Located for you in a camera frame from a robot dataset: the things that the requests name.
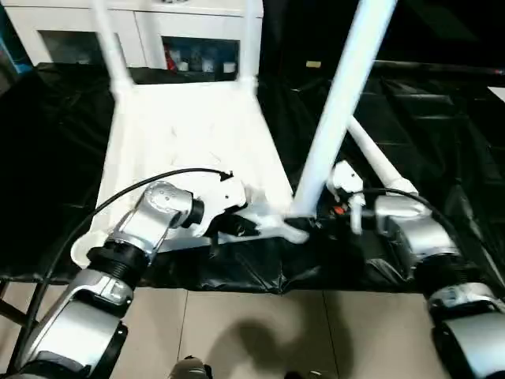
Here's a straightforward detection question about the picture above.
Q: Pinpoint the white plastic table top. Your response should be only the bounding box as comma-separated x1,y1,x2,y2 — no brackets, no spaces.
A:
70,77,312,268

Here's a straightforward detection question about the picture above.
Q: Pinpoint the white plastic table leg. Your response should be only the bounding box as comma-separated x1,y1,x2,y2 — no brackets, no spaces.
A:
93,0,134,94
290,0,398,217
346,117,420,197
241,0,264,86

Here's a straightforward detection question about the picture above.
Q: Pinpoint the black table mat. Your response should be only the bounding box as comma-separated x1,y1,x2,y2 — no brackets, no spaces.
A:
0,61,505,295

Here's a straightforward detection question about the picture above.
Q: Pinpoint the white glass-door cabinet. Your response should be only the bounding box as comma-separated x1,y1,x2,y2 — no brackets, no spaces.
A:
7,0,265,80

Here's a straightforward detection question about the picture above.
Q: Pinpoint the black folding stand frame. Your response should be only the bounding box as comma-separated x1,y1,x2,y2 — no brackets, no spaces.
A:
0,276,27,328

